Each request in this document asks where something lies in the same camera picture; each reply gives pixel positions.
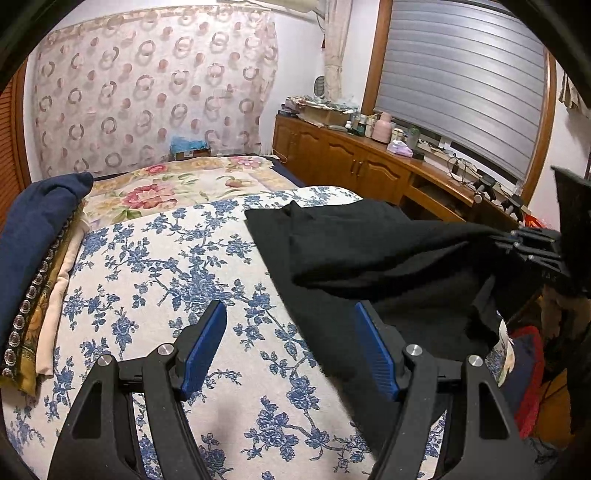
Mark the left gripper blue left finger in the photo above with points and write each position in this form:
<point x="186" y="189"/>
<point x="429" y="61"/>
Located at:
<point x="98" y="439"/>

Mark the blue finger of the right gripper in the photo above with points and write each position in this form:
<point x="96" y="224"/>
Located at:
<point x="544" y="263"/>
<point x="534" y="239"/>

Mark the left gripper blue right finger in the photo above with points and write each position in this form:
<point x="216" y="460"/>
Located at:
<point x="481" y="440"/>

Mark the black printed t-shirt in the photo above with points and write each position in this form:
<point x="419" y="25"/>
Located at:
<point x="444" y="286"/>

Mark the blue floral white bedspread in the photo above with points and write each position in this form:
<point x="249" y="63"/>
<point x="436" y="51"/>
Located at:
<point x="266" y="410"/>

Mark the cream folded cloth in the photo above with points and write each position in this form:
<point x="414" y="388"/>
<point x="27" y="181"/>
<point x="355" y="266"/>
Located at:
<point x="48" y="333"/>

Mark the grey window roller blind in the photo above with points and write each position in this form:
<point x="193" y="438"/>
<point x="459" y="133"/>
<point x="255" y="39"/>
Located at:
<point x="469" y="71"/>

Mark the pink floral beige blanket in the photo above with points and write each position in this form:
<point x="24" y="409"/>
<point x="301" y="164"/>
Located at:
<point x="175" y="184"/>

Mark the lilac cloth bundle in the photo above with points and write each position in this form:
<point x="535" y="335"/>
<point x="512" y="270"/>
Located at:
<point x="398" y="147"/>

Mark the dark medallion patterned cloth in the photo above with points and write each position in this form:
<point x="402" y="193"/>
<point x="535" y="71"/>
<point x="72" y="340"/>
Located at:
<point x="18" y="354"/>

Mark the wooden sideboard cabinet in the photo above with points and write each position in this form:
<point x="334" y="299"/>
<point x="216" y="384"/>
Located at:
<point x="319" y="156"/>

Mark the pink thermos bottle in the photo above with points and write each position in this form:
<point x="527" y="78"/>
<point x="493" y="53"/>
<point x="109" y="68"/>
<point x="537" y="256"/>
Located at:
<point x="382" y="130"/>

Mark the cardboard box with blue items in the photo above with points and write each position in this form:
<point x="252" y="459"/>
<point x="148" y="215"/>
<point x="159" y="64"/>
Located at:
<point x="181" y="148"/>

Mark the navy blue folded garment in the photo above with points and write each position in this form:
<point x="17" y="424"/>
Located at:
<point x="32" y="225"/>

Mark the brown louvered wardrobe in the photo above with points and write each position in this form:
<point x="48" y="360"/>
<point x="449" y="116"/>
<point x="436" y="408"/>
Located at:
<point x="14" y="171"/>

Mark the cardboard box on sideboard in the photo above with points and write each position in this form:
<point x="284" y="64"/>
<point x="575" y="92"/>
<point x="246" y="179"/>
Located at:
<point x="324" y="117"/>

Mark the small grey desk fan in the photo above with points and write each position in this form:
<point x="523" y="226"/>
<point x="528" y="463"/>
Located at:
<point x="319" y="86"/>

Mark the beige tied side curtain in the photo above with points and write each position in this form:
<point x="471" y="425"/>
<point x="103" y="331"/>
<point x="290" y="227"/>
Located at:
<point x="337" y="16"/>

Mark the pink ring patterned curtain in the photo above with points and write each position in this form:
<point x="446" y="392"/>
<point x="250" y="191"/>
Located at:
<point x="114" y="93"/>

